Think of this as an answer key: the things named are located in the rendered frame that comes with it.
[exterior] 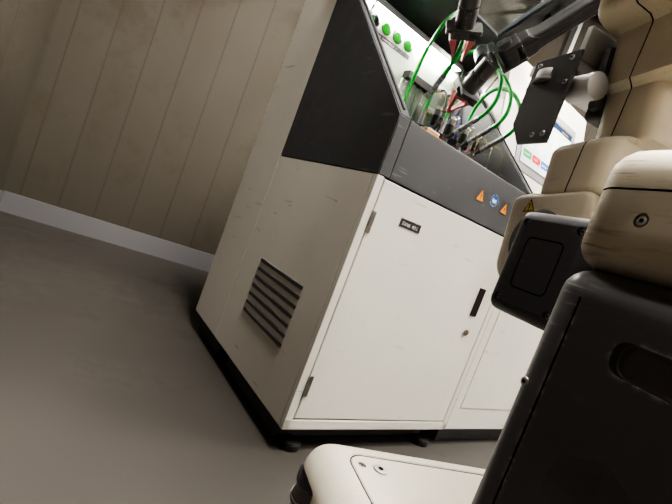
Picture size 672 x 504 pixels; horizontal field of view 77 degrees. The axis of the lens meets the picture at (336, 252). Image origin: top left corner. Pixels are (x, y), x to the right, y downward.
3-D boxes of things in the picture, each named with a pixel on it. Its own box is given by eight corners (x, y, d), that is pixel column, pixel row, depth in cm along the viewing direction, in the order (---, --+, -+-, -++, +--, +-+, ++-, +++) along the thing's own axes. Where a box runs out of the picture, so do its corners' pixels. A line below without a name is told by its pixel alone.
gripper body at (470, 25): (445, 26, 126) (450, -1, 120) (480, 29, 125) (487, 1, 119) (444, 36, 122) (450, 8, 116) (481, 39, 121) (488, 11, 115)
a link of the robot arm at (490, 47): (511, 40, 122) (522, 63, 127) (504, 22, 130) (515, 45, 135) (471, 63, 129) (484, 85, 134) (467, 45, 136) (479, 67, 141)
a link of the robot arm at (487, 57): (489, 58, 126) (503, 68, 128) (485, 47, 130) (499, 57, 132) (472, 77, 131) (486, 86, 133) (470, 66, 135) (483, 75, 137)
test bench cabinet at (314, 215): (271, 453, 114) (377, 173, 108) (208, 354, 160) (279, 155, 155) (437, 447, 155) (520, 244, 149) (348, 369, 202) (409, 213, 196)
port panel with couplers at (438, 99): (416, 145, 178) (443, 74, 176) (410, 145, 181) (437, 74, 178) (435, 157, 186) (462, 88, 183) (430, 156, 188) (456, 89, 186)
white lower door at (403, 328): (293, 420, 114) (385, 178, 109) (290, 415, 116) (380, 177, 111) (444, 422, 152) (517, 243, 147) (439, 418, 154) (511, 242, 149)
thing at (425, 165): (389, 179, 110) (411, 120, 109) (378, 177, 114) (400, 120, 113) (514, 241, 147) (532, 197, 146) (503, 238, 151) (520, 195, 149)
